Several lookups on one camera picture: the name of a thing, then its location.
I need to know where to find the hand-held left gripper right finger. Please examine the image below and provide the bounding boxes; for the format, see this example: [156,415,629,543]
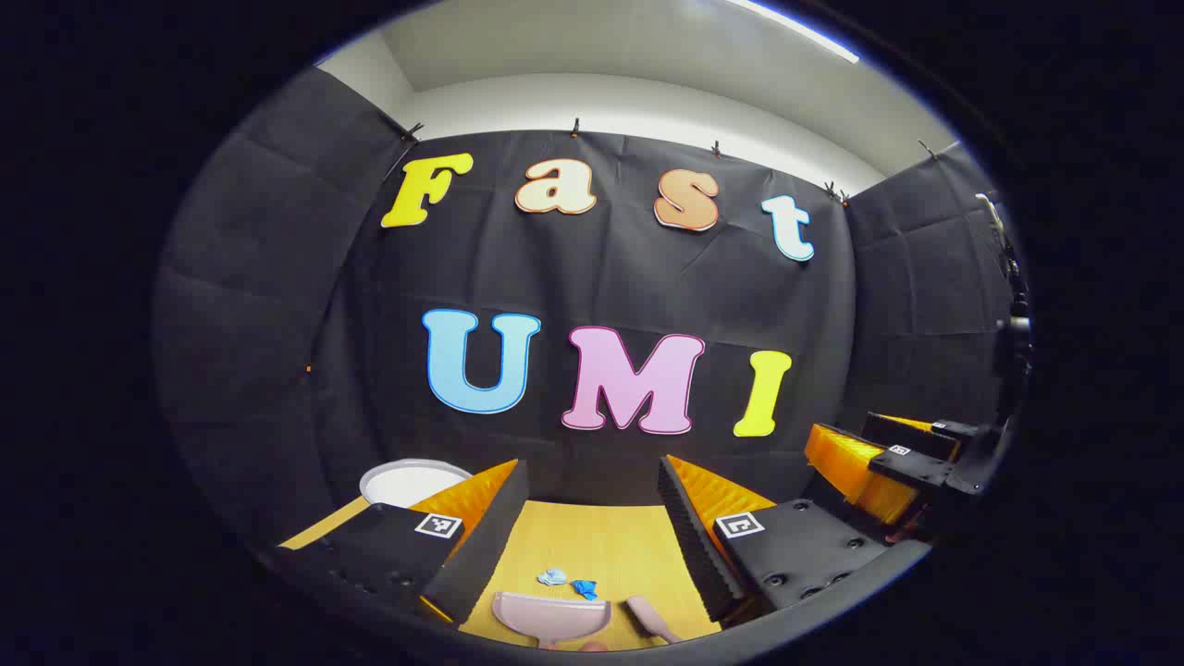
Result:
[659,453,931,623]

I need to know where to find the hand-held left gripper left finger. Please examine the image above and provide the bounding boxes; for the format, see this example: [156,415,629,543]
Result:
[277,460,530,626]

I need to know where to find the small pale pink broom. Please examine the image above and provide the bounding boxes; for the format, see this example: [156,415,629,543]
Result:
[626,596,683,645]

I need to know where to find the white ribbed garbage bin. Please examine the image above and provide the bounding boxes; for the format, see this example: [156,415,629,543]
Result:
[359,459,474,510]

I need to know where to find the pale pink dustpan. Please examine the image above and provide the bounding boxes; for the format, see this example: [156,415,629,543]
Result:
[492,592,612,650]

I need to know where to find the wooden desktop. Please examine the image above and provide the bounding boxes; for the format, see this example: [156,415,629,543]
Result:
[280,497,722,651]

